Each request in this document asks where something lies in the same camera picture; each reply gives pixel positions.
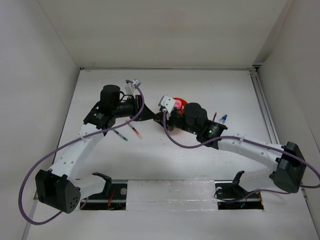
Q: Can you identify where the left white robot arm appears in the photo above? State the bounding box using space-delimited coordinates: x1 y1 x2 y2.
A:
35 80 154 214

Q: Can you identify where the clear blue spray bottle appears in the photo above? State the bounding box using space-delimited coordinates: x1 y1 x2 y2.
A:
218 114 228 125

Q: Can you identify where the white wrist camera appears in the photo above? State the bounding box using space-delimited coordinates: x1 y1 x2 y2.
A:
124 79 141 96
158 95 176 120

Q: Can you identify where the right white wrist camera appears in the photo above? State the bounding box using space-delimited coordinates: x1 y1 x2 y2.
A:
158 95 176 120

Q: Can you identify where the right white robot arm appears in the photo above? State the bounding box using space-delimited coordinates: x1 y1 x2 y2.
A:
155 101 306 194

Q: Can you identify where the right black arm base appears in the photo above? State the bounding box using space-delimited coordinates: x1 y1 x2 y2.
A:
214 171 264 210

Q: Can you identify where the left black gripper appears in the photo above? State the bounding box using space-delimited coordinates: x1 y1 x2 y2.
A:
112 95 156 122

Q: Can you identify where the green pen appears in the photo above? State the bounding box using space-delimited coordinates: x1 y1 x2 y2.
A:
113 129 128 142

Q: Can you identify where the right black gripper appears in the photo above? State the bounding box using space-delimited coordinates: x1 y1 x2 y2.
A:
153 108 199 136

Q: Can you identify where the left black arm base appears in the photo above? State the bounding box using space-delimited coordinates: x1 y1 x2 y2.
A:
79 173 128 211

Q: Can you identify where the orange round divided container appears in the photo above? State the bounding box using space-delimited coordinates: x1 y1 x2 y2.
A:
173 97 188 108

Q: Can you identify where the orange capped red pen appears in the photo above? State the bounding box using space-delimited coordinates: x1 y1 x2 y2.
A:
125 120 143 139

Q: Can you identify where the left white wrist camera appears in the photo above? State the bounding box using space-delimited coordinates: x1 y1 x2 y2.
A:
124 79 141 96

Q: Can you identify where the pink capped glue bottle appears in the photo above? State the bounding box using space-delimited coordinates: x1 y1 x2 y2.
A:
174 99 182 110

